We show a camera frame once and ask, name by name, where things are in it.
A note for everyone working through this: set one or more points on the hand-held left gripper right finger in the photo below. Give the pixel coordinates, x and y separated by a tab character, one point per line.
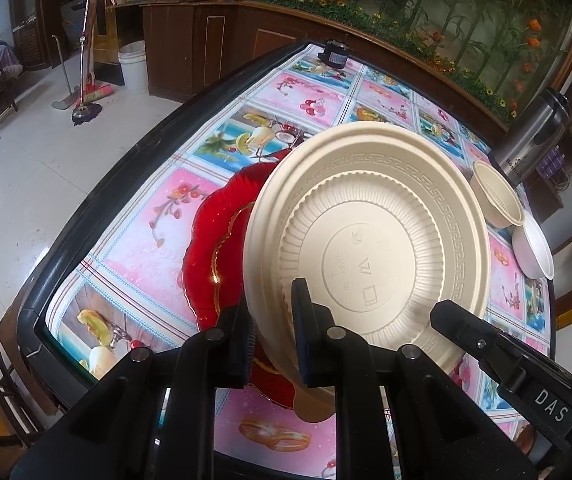
303	332

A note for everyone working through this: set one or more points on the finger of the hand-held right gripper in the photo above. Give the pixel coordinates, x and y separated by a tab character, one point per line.
471	335

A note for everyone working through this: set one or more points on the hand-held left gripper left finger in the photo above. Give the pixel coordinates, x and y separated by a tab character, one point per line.
238	347

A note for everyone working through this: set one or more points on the white bowl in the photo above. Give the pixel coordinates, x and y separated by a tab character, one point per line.
533	250

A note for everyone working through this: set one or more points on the beige bowl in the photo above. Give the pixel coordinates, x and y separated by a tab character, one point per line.
498	195
381	220

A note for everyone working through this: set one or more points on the purple bottle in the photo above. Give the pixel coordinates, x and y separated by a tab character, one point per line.
557	157
547	160

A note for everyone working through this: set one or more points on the steel thermos jug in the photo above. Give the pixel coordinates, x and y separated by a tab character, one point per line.
531	140

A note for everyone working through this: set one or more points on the black edged table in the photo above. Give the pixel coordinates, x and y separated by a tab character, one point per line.
138	162

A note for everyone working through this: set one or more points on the small black motor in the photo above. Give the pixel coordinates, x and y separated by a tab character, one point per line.
333	53

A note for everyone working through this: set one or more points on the pink bristle broom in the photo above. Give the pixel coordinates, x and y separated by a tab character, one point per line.
99	92

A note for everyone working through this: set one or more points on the white bucket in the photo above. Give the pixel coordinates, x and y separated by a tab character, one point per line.
133	67

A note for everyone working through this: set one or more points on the grey dustpan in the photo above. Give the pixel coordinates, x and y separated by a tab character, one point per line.
63	102

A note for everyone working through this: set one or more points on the dark wooden cabinet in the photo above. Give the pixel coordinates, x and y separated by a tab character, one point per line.
190	45

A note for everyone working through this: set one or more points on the artificial flower display case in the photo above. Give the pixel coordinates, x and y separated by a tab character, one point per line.
416	10

